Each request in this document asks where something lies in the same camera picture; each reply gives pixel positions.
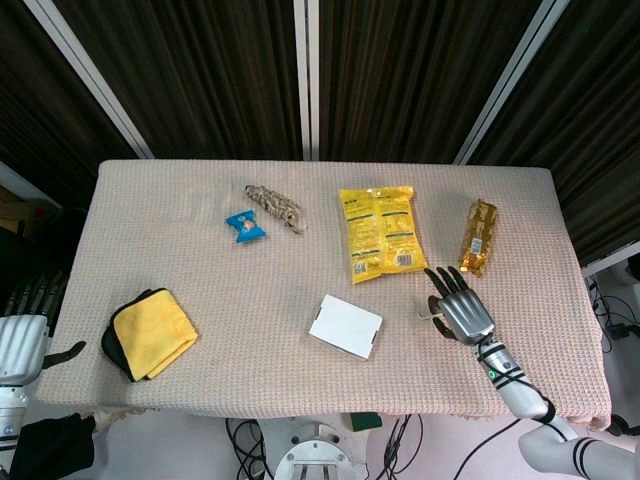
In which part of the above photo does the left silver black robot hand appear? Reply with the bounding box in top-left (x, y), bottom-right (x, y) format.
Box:
top-left (0, 271), bottom-right (88, 387)

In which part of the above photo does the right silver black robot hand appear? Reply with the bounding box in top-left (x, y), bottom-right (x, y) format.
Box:
top-left (423, 265), bottom-right (497, 347)

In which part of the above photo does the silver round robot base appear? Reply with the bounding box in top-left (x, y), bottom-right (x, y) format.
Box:
top-left (272, 417), bottom-right (371, 480)

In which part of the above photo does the white cardboard box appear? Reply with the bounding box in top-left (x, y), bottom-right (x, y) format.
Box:
top-left (307, 293), bottom-right (385, 361)

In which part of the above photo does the gold foil packet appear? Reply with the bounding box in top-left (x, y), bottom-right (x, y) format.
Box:
top-left (458, 198), bottom-right (501, 277)

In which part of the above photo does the black fabric cover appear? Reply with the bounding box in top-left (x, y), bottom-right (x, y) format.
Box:
top-left (7, 412), bottom-right (96, 480)

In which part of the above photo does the yellow snack bag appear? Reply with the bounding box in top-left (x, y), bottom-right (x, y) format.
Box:
top-left (338, 184), bottom-right (431, 286)

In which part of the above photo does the yellow and black microfiber cloth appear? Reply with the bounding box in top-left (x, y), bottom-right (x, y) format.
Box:
top-left (101, 287), bottom-right (200, 384)

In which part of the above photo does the brown cardboard carton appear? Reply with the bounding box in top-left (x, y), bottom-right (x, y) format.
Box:
top-left (0, 185), bottom-right (51, 236)

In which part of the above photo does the green block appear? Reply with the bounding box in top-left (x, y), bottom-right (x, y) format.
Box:
top-left (349, 413), bottom-right (384, 434)

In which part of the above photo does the white desk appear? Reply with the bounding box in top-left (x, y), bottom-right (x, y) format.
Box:
top-left (581, 243), bottom-right (640, 279)

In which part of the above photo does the pink waffle tablecloth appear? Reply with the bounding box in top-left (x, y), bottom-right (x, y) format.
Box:
top-left (35, 159), bottom-right (614, 431)

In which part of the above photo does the blue snack packet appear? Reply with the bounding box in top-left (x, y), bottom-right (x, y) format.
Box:
top-left (223, 209), bottom-right (269, 245)

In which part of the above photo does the dark pleated curtain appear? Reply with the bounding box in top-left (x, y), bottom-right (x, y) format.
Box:
top-left (0, 0), bottom-right (640, 266)

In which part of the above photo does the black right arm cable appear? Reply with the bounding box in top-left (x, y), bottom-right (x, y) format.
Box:
top-left (475, 344), bottom-right (557, 426)

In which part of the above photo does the black floor cable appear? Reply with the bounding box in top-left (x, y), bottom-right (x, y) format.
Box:
top-left (449, 417), bottom-right (526, 480)

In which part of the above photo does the black cable bundle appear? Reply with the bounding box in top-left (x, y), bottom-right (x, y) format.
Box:
top-left (380, 414), bottom-right (426, 480)
top-left (224, 417), bottom-right (275, 480)

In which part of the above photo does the woven straw rope bundle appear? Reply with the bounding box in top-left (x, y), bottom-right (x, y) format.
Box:
top-left (243, 184), bottom-right (307, 235)

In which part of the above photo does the white frame post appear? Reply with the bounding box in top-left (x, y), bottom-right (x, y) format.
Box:
top-left (293, 0), bottom-right (321, 161)
top-left (22, 0), bottom-right (154, 159)
top-left (452, 0), bottom-right (576, 165)

